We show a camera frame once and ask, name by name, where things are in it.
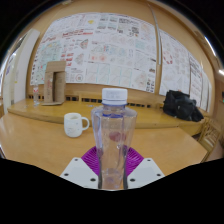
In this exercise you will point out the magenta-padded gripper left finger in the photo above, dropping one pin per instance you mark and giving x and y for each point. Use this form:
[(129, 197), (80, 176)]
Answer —
[(81, 171)]

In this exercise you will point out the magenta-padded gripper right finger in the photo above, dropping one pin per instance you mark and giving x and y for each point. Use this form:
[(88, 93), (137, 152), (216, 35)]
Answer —
[(143, 171)]

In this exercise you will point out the clear plastic water bottle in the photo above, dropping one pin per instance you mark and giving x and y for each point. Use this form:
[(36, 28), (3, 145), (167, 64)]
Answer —
[(114, 150)]

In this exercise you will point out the white ceramic mug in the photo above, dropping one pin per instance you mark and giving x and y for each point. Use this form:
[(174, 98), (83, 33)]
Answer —
[(73, 125)]

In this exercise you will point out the black bag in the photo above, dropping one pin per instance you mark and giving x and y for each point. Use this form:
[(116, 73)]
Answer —
[(181, 106)]

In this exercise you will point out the wooden chair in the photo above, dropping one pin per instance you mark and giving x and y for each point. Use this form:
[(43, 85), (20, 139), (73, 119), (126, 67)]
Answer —
[(211, 136)]

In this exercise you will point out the small clear plastic bottle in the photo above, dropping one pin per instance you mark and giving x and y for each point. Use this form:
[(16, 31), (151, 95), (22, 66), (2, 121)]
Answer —
[(36, 95)]

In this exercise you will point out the white door panel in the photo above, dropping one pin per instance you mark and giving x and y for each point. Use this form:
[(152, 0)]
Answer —
[(21, 66)]

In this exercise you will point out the narrow wall poster sheet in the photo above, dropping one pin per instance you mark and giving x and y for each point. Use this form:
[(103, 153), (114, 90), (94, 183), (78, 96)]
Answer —
[(180, 70)]

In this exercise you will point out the large wall poster sheet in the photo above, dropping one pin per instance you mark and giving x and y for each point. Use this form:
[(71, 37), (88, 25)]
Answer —
[(100, 50)]

